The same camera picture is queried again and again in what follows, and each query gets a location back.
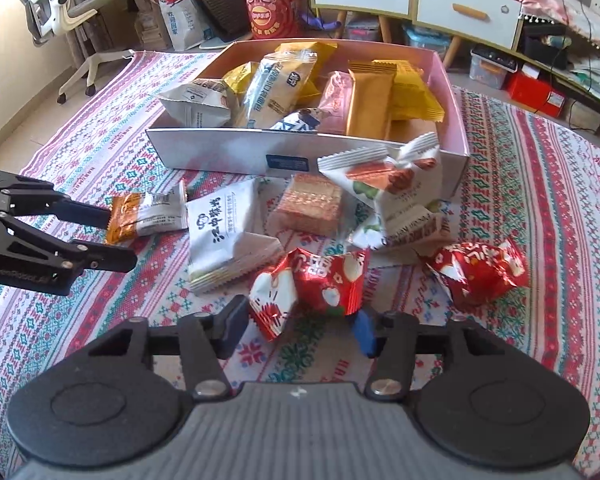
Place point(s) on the brown wafer in clear wrap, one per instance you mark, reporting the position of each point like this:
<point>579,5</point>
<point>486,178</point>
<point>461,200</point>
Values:
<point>307,205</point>

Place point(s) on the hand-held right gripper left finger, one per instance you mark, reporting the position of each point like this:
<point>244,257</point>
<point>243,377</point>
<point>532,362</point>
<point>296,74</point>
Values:
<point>232,327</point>

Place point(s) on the white office chair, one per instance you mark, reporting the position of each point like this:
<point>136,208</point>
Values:
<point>80,15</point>

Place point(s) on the yellow packet with orange label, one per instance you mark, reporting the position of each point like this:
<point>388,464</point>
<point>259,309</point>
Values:
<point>237,77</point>

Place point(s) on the white printed bag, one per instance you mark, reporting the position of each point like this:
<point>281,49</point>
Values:
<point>185,22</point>

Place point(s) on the clear storage box blue lid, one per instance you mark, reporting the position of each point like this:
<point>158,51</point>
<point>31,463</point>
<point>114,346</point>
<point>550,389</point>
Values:
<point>425,40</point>

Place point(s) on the patterned woven tablecloth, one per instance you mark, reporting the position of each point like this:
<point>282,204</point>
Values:
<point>105,150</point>

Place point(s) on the white nut packet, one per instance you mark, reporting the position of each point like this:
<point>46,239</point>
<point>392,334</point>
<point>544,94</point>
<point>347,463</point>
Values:
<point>395,180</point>
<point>197,105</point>
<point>410,230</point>

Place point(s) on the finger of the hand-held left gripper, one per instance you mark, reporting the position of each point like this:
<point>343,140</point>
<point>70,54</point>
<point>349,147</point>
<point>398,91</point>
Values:
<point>35,197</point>
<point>50,247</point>

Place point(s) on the low wooden shelf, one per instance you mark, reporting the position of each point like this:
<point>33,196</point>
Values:
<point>585,80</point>

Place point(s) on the pink translucent packet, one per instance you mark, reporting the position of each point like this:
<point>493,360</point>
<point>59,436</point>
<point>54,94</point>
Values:
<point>336,105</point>

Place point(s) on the red snack bag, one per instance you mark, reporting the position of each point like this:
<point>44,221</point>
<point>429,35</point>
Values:
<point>270,7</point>

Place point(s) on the pink cardboard box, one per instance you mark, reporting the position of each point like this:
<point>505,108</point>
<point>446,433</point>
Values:
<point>220,152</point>

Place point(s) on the orange and white small packet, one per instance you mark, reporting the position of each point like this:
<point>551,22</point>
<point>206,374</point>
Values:
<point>150,212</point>

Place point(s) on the red box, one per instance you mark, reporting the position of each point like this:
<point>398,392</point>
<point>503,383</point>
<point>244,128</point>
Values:
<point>535,92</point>

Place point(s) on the red and white foil packet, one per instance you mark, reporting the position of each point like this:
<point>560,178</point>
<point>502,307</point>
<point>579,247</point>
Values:
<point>310,277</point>

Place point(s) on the clear storage box dark lid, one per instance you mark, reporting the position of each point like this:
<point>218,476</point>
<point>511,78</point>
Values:
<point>492,67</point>

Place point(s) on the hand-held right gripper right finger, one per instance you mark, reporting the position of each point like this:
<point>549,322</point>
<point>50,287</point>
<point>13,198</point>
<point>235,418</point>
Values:
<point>365,335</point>

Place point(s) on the white packet with black characters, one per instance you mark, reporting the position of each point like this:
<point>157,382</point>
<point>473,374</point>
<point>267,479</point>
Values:
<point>225,230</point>

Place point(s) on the yellow foil packet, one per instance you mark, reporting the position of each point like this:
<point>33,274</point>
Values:
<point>322,67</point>
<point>412,97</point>

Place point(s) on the gold foil bar packet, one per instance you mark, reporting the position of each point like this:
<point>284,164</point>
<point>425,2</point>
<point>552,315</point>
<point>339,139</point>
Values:
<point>370,105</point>

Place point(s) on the dark woven bag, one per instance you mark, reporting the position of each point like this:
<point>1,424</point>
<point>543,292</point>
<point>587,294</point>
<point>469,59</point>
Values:
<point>225,15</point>

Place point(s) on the blue and white chocolate packet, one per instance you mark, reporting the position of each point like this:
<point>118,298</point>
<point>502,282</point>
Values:
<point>295,122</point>

